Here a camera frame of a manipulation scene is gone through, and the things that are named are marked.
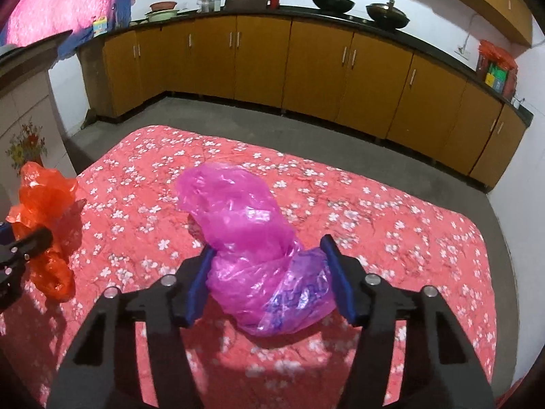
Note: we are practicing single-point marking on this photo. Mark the pink plastic bowl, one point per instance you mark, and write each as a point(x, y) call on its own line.
point(163, 6)

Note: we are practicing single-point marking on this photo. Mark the white wall socket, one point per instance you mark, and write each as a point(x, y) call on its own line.
point(463, 52)

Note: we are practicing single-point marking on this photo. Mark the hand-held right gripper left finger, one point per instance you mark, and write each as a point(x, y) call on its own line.
point(198, 290)

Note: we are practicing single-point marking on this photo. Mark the small red bottle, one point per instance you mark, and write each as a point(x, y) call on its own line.
point(275, 1)

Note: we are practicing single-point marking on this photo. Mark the small colourful box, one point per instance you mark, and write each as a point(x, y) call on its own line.
point(100, 26)

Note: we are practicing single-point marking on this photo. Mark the magenta plastic bag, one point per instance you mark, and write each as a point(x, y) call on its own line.
point(247, 238)

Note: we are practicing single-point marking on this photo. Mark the black kitchen countertop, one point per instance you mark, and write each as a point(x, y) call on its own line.
point(298, 11)

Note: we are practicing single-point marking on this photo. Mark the white cabinet with flower print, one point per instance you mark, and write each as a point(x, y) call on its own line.
point(34, 106)

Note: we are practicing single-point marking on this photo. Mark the pale green basin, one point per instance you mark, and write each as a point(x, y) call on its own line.
point(162, 15)

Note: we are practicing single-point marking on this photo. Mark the green and yellow box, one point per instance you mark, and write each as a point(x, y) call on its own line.
point(496, 77)

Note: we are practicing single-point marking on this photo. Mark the orange lower kitchen cabinets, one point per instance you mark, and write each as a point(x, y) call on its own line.
point(315, 64)

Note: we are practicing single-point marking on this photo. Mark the pink curtain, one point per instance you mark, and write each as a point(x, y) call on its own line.
point(64, 0)

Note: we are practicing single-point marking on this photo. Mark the red bag on containers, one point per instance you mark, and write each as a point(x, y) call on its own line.
point(494, 51)

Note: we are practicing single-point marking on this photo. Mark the red floral blanket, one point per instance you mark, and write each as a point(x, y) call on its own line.
point(383, 243)

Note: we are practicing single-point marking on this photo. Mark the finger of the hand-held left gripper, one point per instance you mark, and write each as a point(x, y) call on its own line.
point(5, 231)
point(32, 243)

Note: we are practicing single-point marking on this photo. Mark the black wok with lid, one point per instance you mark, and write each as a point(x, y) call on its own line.
point(388, 16)

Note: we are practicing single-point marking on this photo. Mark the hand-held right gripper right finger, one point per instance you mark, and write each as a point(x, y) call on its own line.
point(340, 282)

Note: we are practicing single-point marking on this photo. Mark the red plastic bag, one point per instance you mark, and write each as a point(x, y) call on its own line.
point(42, 204)

